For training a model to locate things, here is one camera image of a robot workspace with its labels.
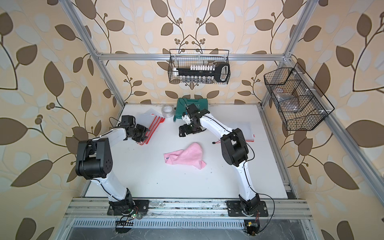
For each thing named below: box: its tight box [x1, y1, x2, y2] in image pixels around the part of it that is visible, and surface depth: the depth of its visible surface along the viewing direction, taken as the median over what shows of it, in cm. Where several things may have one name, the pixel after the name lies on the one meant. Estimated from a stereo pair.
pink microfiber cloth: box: [164, 142, 207, 170], surface depth 90 cm
